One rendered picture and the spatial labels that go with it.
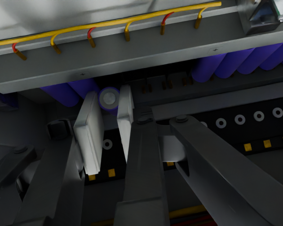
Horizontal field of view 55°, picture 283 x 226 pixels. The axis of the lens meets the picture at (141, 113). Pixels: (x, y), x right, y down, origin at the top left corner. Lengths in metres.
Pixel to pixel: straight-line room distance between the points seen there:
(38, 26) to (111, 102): 0.07
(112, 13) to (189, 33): 0.05
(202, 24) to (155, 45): 0.03
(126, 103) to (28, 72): 0.06
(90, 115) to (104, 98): 0.05
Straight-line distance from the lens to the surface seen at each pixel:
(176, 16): 0.17
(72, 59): 0.17
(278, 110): 0.32
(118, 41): 0.17
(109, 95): 0.20
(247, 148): 0.30
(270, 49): 0.22
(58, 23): 0.16
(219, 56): 0.20
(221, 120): 0.30
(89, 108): 0.16
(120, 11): 0.16
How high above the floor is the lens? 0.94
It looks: 8 degrees up
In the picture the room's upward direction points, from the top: 170 degrees clockwise
